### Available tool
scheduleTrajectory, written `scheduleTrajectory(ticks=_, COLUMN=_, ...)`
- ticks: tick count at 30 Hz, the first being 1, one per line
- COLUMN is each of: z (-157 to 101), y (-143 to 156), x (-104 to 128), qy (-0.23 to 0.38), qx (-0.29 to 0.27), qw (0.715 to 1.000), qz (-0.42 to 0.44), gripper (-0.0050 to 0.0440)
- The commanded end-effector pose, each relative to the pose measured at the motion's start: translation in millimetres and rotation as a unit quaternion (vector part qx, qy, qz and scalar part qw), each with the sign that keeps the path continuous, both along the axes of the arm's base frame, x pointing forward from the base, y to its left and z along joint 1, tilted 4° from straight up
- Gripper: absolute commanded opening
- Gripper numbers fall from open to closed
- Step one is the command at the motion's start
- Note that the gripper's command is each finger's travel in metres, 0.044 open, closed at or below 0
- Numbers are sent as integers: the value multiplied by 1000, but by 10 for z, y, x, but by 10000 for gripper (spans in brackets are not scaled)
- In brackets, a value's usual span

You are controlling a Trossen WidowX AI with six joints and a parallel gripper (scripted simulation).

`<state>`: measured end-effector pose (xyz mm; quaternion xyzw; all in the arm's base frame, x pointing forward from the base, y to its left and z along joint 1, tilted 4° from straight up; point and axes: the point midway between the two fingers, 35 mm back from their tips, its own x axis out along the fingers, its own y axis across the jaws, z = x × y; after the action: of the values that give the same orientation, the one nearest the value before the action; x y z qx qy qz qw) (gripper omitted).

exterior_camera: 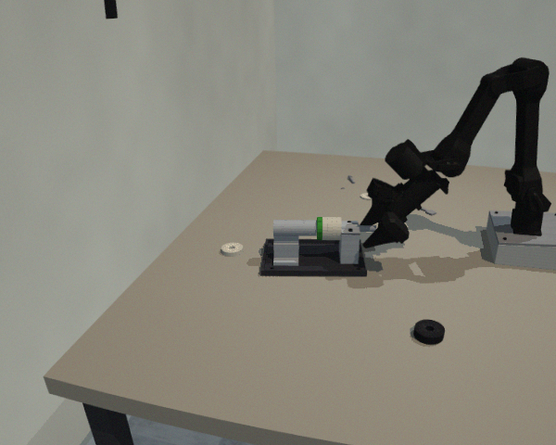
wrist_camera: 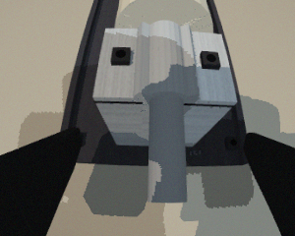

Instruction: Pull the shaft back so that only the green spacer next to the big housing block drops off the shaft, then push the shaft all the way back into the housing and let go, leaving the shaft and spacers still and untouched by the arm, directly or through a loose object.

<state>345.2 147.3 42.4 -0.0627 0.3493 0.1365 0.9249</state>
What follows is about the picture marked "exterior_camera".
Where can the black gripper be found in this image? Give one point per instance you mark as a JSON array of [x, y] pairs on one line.
[[391, 228]]

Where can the black ring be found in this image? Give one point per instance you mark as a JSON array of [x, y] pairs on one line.
[[423, 332]]

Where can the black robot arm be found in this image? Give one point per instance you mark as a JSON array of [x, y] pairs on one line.
[[523, 181]]

